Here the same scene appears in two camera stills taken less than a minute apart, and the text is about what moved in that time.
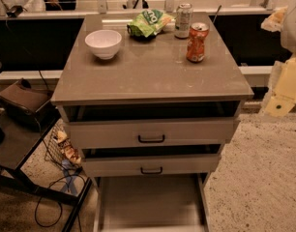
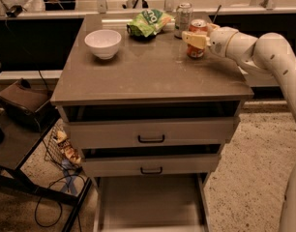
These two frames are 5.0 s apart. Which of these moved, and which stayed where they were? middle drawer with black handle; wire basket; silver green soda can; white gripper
Moved: white gripper
Stayed: middle drawer with black handle; wire basket; silver green soda can
